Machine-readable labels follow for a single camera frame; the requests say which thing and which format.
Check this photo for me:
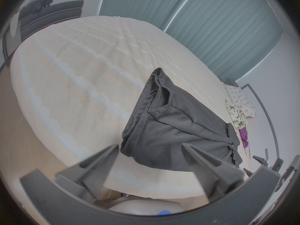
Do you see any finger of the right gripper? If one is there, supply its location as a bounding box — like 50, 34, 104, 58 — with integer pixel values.
252, 155, 268, 166

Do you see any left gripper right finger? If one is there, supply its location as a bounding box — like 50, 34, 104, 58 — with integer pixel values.
181, 143, 246, 198

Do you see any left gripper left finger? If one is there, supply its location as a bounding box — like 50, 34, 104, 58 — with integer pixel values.
56, 144, 119, 195

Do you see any black T-shirt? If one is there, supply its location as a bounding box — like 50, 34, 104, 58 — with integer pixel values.
120, 67, 243, 172

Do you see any bed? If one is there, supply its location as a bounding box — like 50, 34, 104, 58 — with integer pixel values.
9, 15, 281, 199

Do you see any purple garment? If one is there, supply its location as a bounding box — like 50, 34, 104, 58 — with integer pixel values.
239, 126, 249, 149

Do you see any white printed garment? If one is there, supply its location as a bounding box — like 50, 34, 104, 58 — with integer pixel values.
225, 99, 248, 130

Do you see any white printed pillow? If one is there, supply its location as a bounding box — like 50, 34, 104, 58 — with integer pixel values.
225, 85, 256, 118

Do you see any grey bedside table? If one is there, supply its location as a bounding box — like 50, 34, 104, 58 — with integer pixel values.
218, 76, 242, 89

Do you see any blue-green curtain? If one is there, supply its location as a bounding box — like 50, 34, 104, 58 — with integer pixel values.
98, 0, 200, 29
164, 0, 284, 81

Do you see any black chest of drawers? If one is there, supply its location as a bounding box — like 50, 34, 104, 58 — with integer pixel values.
18, 0, 85, 41

